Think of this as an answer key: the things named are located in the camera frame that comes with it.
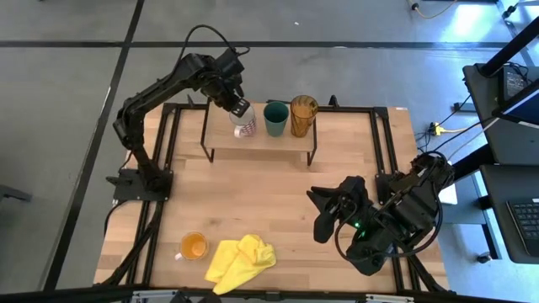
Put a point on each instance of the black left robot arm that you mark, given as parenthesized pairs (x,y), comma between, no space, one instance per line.
(147,94)

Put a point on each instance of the dark grey side desk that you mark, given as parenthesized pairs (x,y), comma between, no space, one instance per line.
(497,139)

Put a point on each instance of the yellow mug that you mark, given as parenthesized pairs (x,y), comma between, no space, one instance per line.
(193,246)

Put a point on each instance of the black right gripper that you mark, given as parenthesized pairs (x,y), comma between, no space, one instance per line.
(351,202)

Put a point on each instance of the yellow microfibre cloth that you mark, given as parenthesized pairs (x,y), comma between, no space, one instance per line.
(240,263)

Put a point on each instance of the red white patterned mug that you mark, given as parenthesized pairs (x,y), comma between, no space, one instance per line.
(246,126)

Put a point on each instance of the black computer keyboard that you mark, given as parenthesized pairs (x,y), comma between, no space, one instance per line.
(526,225)

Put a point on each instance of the amber faceted tumbler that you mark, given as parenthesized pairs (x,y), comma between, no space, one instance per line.
(303,115)

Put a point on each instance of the black table rig frame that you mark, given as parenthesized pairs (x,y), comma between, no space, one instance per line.
(381,139)

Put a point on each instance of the teal plastic cup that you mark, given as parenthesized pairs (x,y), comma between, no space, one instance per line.
(275,120)

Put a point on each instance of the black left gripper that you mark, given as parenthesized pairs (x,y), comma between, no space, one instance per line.
(223,86)

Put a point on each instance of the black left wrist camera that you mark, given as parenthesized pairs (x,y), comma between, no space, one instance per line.
(231,61)

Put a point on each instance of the yellow power plug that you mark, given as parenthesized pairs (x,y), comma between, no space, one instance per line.
(439,128)

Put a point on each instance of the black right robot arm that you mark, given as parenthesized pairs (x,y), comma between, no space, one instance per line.
(412,210)

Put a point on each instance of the wooden shelf with black frame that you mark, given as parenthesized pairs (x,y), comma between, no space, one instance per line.
(261,141)

